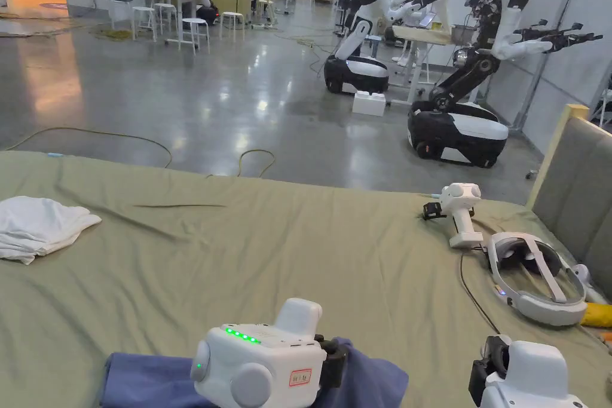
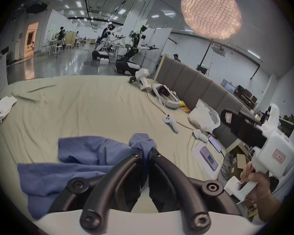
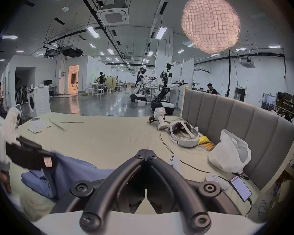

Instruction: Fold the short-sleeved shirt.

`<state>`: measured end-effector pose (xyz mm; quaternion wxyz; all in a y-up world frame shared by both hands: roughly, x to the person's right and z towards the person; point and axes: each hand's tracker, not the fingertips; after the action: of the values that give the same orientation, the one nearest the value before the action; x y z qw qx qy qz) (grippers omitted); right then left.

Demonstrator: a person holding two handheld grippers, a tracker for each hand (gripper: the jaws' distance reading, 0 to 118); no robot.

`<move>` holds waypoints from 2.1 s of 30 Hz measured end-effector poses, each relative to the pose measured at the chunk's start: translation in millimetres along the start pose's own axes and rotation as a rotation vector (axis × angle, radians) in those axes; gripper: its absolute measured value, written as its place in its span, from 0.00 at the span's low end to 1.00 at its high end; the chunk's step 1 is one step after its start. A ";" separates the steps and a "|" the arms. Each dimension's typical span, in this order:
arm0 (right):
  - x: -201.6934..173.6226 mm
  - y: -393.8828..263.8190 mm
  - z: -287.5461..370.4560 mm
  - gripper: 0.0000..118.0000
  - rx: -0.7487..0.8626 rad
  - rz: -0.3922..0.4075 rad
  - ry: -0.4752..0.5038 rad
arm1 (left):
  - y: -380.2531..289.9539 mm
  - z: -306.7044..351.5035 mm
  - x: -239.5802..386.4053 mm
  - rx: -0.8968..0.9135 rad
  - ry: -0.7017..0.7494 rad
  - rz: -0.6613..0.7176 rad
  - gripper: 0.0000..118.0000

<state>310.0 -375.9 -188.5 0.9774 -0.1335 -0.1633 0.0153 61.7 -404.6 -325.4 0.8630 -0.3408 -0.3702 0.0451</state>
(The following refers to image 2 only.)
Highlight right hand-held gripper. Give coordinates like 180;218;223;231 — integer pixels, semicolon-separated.
220;103;294;205

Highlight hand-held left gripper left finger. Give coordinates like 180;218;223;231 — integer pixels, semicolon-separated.
48;149;150;233

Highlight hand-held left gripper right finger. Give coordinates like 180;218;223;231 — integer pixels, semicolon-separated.
149;149;241;233

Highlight blue shirt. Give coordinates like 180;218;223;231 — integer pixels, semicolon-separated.
17;132;158;220

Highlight person's right forearm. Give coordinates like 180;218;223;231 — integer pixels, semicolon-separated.
258;197;285;223

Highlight person's right hand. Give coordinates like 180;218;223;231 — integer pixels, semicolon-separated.
240;162;279;213

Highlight shelf with boxes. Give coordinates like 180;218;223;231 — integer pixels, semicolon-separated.
234;85;258;110

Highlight brown carton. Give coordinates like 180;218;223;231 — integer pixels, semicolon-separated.
228;143;255;182

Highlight black phone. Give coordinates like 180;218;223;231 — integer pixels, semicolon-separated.
207;134;223;154

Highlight white flat box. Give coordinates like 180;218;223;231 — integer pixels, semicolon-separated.
192;142;223;179

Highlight white plastic bag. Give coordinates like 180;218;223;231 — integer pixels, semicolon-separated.
188;99;221;133

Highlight white hand controller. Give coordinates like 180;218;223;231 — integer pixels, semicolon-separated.
163;115;179;133
193;129;209;142

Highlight grey padded headboard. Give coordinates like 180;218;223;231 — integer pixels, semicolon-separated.
154;55;258;149

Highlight bed with beige sheet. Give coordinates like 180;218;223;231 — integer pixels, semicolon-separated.
0;74;227;229

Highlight white headset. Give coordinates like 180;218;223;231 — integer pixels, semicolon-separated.
151;84;181;109

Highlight spare white hand-held gripper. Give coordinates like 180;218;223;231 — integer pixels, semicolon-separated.
129;68;152;91

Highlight floor lamp with round shade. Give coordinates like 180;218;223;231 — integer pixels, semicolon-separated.
181;0;242;68

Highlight white and black robot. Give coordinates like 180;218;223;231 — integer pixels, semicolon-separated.
92;21;124;61
115;25;159;74

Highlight white crumpled cloth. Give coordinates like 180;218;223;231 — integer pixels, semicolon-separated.
0;96;18;124

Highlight row of white stools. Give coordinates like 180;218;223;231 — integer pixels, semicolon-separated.
42;43;74;56

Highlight thin white cable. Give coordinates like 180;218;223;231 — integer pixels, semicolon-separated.
145;90;194;131

